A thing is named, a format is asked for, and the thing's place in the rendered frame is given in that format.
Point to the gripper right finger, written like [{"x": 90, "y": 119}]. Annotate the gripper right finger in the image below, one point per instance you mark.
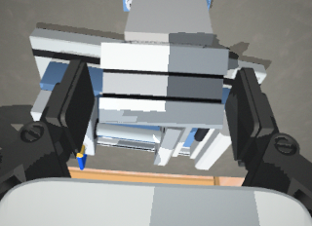
[{"x": 271, "y": 158}]

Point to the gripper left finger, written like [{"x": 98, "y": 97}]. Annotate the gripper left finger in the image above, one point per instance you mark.
[{"x": 43, "y": 147}]

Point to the grey slotted metal block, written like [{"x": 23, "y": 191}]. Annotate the grey slotted metal block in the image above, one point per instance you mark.
[{"x": 162, "y": 85}]

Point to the white flat bar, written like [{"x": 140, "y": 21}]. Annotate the white flat bar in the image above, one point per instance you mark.
[{"x": 181, "y": 141}]

